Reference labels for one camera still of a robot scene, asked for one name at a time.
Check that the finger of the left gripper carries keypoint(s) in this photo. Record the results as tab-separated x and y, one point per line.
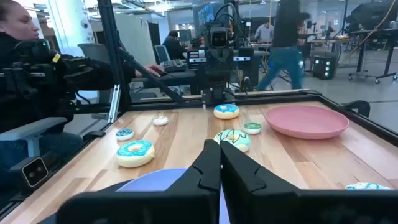
225	82
213	82

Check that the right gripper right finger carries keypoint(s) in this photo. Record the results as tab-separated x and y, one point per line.
239	174

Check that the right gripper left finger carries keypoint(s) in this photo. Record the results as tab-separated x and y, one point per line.
205	174

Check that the large mint donut black drizzle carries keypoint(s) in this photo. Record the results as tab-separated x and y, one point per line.
237	138

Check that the small green frosted donut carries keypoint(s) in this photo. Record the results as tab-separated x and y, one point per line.
252	130

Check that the small white frosted donut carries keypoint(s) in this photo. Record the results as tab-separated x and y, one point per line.
160	122

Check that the large white donut teal drizzle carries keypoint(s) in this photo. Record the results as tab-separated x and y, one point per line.
367	186

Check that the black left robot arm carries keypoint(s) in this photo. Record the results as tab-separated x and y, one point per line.
217	99

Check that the black desk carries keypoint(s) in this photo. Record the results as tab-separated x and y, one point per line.
174	78

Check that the black computer keyboard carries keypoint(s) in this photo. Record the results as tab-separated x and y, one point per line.
174	65

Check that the computer monitor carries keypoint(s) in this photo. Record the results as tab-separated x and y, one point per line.
203	15

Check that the person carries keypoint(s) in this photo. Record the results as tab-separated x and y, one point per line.
18	21
173	46
284	31
264	32

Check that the lavender round plate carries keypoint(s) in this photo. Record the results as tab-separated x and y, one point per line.
155	182

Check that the black computer mouse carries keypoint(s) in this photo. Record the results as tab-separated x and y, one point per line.
161	74

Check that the black mesh office chair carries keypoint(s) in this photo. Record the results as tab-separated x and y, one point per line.
161	54

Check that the person's hand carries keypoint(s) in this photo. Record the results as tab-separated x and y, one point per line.
152	70

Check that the pink round plate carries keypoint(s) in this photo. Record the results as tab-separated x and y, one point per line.
306	123

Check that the white partition panel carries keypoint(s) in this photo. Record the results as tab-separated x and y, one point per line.
136	37

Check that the small teal frosted donut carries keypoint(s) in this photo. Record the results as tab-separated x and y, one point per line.
124	137

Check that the black computer tower with lights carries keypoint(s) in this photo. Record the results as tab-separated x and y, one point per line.
323	67

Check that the silver aluminium bar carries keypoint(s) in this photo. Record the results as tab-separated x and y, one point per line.
114	104

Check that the wooden workbench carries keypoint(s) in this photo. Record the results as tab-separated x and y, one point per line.
329	40

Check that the grey office chair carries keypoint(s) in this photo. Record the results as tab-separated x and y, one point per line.
31	127
93	51

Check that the black wheeled table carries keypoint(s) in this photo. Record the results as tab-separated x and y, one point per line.
361	53

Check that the white building pillar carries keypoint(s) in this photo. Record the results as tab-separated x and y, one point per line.
71	28

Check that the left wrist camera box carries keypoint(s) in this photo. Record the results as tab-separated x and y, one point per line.
219	39

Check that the black mounting bracket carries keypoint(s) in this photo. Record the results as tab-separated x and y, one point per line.
357	108

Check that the table-level camera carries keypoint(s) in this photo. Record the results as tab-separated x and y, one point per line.
35	171

